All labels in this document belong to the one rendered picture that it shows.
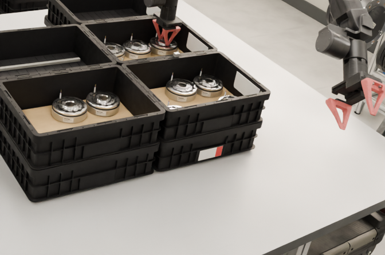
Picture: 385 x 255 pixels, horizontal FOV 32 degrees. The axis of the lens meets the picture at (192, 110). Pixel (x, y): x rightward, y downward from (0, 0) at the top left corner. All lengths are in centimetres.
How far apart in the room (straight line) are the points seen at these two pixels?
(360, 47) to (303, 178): 70
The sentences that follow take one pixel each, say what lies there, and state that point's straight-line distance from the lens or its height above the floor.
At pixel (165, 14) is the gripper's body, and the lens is 239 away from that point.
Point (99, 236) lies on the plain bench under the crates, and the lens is 179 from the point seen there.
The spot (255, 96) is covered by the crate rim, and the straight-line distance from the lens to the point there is 209.
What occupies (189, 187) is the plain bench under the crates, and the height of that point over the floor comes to 70.
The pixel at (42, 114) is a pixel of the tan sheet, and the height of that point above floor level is 83.
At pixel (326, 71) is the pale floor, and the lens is 464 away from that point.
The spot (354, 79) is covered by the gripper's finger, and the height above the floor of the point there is 128.
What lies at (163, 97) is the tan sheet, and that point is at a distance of 217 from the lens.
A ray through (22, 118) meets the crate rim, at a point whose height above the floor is 93.
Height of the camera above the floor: 191
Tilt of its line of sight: 30 degrees down
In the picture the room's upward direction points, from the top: 12 degrees clockwise
